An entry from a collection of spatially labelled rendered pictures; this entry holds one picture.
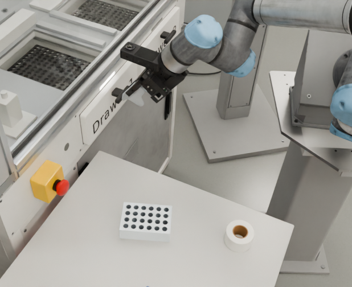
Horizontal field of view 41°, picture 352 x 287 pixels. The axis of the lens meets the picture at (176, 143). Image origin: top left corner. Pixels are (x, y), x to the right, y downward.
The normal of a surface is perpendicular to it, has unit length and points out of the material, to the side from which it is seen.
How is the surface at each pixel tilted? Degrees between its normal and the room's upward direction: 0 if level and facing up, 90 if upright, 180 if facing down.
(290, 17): 95
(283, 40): 0
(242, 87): 90
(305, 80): 45
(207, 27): 35
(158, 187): 0
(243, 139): 3
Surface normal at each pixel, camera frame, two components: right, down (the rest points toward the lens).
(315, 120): -0.12, 0.72
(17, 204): 0.91, 0.33
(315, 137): 0.05, -0.68
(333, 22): -0.75, 0.56
